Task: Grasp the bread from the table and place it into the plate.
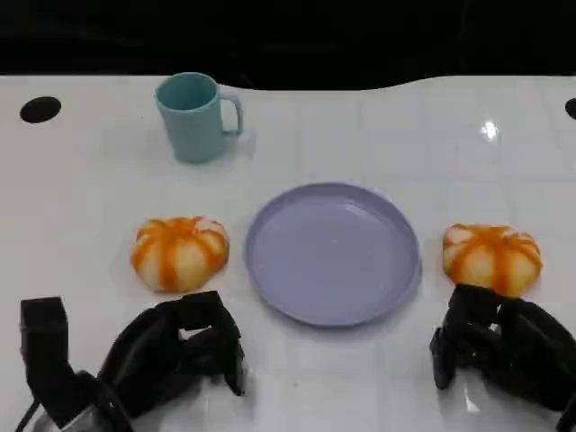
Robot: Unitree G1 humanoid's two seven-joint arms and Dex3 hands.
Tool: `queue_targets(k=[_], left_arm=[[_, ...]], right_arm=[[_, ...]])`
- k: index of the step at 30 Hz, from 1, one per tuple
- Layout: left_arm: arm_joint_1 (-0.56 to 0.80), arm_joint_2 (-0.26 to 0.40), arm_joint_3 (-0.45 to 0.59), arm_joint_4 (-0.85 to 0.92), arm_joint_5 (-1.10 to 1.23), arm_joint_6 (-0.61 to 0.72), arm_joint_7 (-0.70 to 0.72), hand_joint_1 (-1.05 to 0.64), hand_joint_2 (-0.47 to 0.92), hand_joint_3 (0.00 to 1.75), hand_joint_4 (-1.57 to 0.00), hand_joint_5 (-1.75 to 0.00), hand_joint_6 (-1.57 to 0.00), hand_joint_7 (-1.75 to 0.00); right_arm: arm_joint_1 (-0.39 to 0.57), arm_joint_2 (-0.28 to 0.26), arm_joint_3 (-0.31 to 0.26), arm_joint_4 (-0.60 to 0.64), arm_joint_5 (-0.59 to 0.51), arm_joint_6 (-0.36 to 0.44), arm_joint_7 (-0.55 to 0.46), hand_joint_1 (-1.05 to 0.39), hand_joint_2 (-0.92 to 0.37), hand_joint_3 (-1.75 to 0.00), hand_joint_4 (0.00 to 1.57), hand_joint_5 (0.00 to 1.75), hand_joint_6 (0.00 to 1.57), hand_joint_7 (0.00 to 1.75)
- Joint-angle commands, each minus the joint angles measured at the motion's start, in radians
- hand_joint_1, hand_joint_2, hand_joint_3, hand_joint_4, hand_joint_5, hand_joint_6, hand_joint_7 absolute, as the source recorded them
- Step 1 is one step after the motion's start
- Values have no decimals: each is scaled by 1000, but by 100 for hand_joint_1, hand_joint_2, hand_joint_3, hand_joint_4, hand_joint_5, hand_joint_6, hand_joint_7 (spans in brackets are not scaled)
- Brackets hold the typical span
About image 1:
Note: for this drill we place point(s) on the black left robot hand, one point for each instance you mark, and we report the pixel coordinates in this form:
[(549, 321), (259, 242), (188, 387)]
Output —
[(148, 351)]

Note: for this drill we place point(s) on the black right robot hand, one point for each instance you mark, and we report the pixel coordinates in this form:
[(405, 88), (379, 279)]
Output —
[(526, 342)]

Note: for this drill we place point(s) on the orange white toy bread roll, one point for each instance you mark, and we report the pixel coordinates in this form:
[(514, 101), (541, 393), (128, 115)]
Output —
[(180, 258), (490, 261)]

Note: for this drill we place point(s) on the lilac plate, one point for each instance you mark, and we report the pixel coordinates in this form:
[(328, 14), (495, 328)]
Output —
[(333, 254)]

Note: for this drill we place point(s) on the pale green mug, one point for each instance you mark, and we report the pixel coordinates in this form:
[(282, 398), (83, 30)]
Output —
[(193, 121)]

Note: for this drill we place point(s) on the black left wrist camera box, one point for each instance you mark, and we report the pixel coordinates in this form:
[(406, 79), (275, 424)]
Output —
[(45, 342)]

